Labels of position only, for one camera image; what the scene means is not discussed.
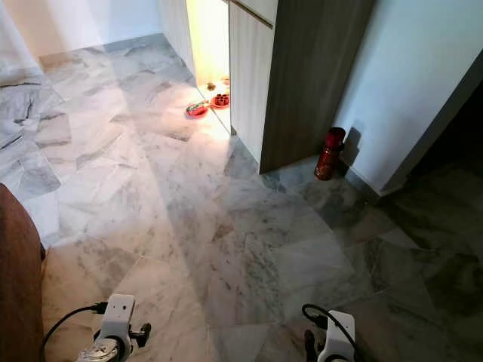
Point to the brown fabric sofa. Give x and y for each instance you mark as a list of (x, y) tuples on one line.
[(19, 286)]

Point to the dark red thermos bottle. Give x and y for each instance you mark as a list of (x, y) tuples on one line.
[(330, 154)]

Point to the red offering plate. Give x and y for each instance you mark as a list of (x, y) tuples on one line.
[(220, 100)]

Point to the tall wooden cabinet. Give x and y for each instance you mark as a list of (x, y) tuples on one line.
[(309, 75)]

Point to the white curtain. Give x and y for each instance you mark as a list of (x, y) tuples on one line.
[(15, 45)]

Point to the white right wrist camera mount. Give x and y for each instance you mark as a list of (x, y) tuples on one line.
[(336, 339)]

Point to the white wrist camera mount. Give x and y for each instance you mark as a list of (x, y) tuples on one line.
[(118, 317), (336, 339)]

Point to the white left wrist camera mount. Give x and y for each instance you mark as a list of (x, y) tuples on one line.
[(118, 317)]

